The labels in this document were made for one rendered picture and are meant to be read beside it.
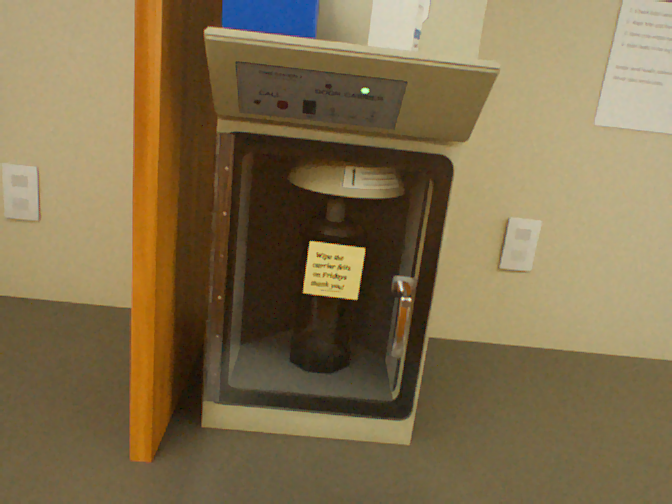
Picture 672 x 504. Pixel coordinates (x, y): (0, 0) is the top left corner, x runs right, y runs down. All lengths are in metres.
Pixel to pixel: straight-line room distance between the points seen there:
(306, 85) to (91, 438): 0.58
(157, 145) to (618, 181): 0.96
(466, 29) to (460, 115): 0.12
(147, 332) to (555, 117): 0.89
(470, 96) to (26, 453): 0.74
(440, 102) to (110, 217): 0.82
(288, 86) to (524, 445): 0.67
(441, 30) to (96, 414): 0.74
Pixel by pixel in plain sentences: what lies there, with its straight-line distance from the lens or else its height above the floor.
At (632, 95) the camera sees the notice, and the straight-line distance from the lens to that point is 1.37.
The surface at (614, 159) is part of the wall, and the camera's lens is 1.37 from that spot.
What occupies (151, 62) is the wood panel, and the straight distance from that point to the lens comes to 0.73.
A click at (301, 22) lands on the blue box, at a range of 0.69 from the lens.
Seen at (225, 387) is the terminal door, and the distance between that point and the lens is 0.92.
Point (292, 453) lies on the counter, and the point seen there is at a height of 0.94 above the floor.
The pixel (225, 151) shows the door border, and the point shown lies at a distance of 0.80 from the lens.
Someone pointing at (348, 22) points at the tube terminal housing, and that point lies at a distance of 0.80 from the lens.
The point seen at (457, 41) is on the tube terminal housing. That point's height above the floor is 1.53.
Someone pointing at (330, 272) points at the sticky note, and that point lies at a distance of 0.83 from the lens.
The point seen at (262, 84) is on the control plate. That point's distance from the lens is 0.73.
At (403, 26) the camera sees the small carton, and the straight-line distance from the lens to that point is 0.72.
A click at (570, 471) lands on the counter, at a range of 1.04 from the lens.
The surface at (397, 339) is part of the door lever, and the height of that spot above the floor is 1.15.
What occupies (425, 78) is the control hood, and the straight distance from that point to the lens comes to 0.71.
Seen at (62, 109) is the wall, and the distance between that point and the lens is 1.34.
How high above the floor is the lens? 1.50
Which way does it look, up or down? 18 degrees down
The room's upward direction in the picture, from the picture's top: 7 degrees clockwise
